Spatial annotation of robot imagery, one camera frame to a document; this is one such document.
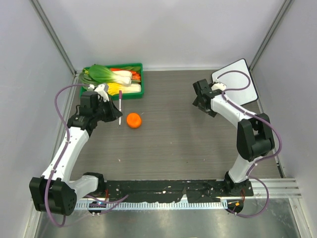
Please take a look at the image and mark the green long vegetable stalks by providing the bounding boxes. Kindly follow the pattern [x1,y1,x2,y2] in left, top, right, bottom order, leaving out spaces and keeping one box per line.
[78,69,97,86]

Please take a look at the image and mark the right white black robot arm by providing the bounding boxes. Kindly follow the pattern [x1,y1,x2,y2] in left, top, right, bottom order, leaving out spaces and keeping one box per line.
[193,79,275,196]

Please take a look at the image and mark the white slotted cable duct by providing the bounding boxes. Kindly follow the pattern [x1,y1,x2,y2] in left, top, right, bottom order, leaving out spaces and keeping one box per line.
[75,199,227,211]

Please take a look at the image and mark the white marker with magenta cap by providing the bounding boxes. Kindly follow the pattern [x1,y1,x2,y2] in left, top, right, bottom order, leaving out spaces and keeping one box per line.
[118,90,122,126]

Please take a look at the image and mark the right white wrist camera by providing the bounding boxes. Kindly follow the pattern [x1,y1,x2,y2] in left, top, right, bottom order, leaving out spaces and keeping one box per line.
[211,82,227,91]

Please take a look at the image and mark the orange mandarin fruit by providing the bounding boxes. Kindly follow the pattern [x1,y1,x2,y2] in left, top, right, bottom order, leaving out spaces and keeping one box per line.
[126,113,142,129]

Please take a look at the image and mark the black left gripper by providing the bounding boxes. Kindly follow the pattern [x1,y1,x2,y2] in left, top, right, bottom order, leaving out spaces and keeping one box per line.
[93,97,122,122]

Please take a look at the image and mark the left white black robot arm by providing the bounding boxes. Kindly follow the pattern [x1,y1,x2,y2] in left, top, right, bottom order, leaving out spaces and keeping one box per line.
[29,91,122,216]

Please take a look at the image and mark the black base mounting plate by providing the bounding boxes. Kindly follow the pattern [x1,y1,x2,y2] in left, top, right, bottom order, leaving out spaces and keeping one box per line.
[89,179,254,203]

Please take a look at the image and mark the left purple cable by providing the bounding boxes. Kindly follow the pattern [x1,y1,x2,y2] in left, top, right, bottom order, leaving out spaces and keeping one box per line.
[44,83,129,228]

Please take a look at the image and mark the green plastic vegetable tray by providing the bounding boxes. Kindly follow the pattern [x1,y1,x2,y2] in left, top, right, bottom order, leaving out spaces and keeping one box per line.
[81,63,144,100]

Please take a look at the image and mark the green white bok choy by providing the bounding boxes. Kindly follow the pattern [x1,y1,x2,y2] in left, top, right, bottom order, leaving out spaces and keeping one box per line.
[87,64,132,86]

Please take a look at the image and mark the small white whiteboard black frame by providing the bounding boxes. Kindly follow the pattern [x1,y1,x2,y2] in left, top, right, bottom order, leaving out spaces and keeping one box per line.
[211,59,258,106]

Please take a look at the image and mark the yellow white napa cabbage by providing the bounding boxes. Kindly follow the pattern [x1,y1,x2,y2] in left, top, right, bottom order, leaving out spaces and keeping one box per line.
[107,83,142,96]

